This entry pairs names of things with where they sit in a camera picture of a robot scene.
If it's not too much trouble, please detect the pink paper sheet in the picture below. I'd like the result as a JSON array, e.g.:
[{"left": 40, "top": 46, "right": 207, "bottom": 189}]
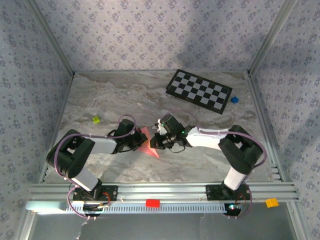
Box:
[{"left": 136, "top": 126, "right": 160, "bottom": 159}]

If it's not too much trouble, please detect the black white checkerboard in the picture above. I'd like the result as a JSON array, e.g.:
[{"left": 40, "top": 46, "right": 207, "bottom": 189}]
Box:
[{"left": 165, "top": 69, "right": 233, "bottom": 115}]

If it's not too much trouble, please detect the red toy brick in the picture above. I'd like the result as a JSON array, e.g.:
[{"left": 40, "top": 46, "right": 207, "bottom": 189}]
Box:
[{"left": 145, "top": 198, "right": 161, "bottom": 208}]

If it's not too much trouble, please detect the black round controller board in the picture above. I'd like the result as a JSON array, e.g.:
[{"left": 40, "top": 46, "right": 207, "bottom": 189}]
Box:
[
  {"left": 224, "top": 202, "right": 243, "bottom": 216},
  {"left": 83, "top": 203, "right": 111, "bottom": 216}
]

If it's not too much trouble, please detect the pale blue flat plate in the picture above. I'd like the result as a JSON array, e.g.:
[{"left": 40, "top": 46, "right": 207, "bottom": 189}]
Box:
[{"left": 26, "top": 201, "right": 67, "bottom": 213}]

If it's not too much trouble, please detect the orange toy brick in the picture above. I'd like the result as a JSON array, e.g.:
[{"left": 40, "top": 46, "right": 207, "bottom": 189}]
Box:
[{"left": 265, "top": 197, "right": 280, "bottom": 209}]

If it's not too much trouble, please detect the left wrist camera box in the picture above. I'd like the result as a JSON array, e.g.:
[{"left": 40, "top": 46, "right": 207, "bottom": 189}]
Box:
[{"left": 117, "top": 119, "right": 137, "bottom": 137}]

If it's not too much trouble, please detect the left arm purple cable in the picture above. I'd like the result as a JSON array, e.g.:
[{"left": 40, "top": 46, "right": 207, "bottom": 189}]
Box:
[{"left": 54, "top": 114, "right": 138, "bottom": 221}]

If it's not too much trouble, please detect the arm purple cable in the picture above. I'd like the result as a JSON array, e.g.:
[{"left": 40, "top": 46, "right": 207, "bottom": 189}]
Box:
[
  {"left": 54, "top": 114, "right": 138, "bottom": 221},
  {"left": 164, "top": 108, "right": 268, "bottom": 221}
]

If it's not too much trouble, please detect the wide aluminium extrusion rail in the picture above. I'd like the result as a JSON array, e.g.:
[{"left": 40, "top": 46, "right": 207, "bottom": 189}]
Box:
[{"left": 27, "top": 182, "right": 300, "bottom": 203}]

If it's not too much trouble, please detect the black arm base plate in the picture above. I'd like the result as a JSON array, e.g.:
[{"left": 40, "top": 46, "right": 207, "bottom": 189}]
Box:
[
  {"left": 72, "top": 185, "right": 119, "bottom": 202},
  {"left": 205, "top": 184, "right": 252, "bottom": 202}
]

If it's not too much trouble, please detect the white slotted cable duct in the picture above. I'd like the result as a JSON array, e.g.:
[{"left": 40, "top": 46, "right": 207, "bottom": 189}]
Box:
[{"left": 65, "top": 201, "right": 227, "bottom": 215}]

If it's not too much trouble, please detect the aluminium frame rail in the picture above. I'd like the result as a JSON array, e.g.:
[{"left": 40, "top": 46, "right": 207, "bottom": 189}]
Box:
[
  {"left": 73, "top": 69, "right": 250, "bottom": 75},
  {"left": 246, "top": 71, "right": 287, "bottom": 183},
  {"left": 37, "top": 73, "right": 76, "bottom": 185}
]

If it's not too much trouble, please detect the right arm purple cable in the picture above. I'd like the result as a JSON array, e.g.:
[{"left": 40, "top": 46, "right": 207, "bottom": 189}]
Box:
[{"left": 164, "top": 108, "right": 268, "bottom": 221}]

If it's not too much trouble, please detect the aluminium frame post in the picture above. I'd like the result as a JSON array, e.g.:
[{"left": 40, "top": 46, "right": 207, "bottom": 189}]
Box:
[
  {"left": 24, "top": 0, "right": 76, "bottom": 77},
  {"left": 247, "top": 0, "right": 301, "bottom": 77}
]

